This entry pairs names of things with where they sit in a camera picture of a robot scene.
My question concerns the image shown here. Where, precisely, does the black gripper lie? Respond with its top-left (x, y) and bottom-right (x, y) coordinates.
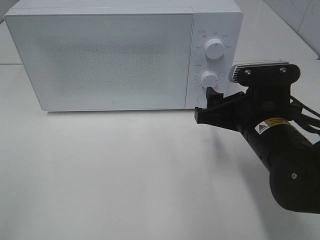
top-left (194, 85), bottom-right (297, 135)

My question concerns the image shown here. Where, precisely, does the round white door-release button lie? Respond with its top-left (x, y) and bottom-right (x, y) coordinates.
top-left (197, 94), bottom-right (207, 108)

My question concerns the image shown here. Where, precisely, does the white microwave knob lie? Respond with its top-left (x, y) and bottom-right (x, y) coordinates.
top-left (200, 70), bottom-right (219, 88)
top-left (203, 36), bottom-right (226, 60)

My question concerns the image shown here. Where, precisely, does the white microwave door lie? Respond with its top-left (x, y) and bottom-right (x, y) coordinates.
top-left (6, 14), bottom-right (193, 112)

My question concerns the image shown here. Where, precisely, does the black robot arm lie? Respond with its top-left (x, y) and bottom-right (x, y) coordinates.
top-left (194, 87), bottom-right (320, 214)

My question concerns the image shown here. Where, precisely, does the white microwave oven body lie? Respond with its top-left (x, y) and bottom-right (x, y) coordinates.
top-left (4, 0), bottom-right (243, 111)

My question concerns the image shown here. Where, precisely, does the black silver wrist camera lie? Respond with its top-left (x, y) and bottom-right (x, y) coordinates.
top-left (228, 61), bottom-right (301, 87)

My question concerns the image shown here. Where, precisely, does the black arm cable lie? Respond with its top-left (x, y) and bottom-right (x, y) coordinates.
top-left (289, 94), bottom-right (320, 136)

